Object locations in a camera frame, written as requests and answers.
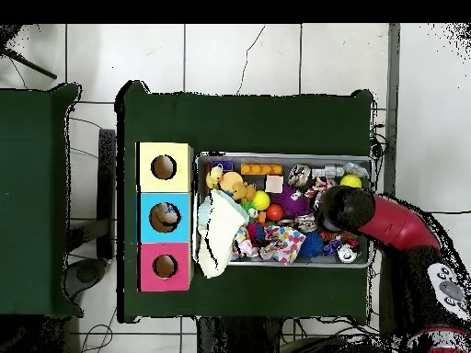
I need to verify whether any cream knit cloth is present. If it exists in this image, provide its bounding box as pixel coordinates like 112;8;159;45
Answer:
197;190;250;280

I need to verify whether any open-top silver can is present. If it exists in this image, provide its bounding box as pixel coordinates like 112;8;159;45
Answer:
286;163;314;188

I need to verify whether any multicolour polka dot cloth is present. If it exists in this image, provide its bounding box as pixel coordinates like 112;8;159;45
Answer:
259;224;307;266

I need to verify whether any shallow clear mesh bin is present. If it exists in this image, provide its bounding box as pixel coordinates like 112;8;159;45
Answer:
194;153;375;269

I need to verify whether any wooden box with three holes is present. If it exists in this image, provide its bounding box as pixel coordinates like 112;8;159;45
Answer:
136;142;194;293

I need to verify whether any orange foam duck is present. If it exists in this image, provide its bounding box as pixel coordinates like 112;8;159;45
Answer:
218;171;258;204

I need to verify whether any small yellow ball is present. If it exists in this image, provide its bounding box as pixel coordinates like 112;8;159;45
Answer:
252;190;272;212

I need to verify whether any small yellow rubber duck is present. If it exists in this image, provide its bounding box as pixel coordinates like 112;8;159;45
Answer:
205;165;224;192

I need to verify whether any orange toy brick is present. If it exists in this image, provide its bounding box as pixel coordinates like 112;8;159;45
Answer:
240;163;284;177

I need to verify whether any mint green cloth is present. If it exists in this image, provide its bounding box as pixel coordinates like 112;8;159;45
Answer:
196;198;214;236

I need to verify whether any wooden cube block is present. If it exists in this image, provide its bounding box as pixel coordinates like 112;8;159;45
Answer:
264;175;284;195

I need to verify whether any small orange ball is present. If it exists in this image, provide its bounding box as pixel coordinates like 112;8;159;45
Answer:
266;202;286;222

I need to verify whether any purple googly-eyed monster toy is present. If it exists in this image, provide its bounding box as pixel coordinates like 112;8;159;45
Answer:
276;183;314;219

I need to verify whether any upright dark soda can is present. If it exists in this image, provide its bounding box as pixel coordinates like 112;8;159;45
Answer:
336;242;360;265

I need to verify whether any green cloth side table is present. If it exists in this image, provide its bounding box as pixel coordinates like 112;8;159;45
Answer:
0;83;82;319

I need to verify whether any black cable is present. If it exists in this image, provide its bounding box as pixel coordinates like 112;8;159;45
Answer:
433;208;471;218

